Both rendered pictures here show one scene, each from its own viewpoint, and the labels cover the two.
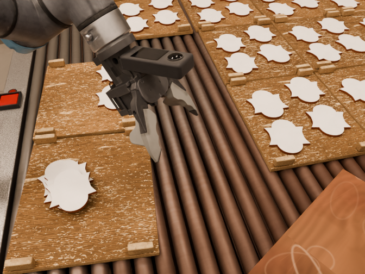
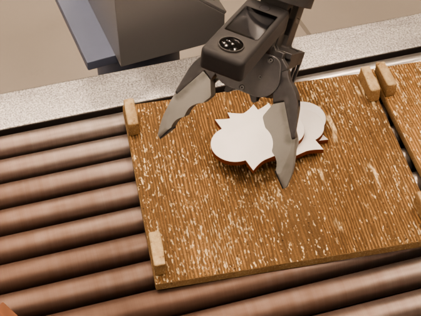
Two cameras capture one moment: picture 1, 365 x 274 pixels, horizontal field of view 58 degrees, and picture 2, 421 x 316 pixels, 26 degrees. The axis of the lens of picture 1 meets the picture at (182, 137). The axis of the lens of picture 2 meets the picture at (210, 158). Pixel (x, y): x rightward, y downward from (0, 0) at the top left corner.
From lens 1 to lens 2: 0.81 m
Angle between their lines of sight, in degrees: 56
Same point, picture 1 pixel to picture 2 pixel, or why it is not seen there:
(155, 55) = (242, 27)
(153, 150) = (164, 119)
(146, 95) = not seen: hidden behind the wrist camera
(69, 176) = not seen: hidden behind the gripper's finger
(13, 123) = (411, 37)
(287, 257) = not seen: outside the picture
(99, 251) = (155, 204)
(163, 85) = (261, 86)
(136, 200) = (255, 240)
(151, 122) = (193, 94)
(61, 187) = (255, 124)
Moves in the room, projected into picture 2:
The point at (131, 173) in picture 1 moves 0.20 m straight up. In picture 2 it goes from (316, 224) to (330, 127)
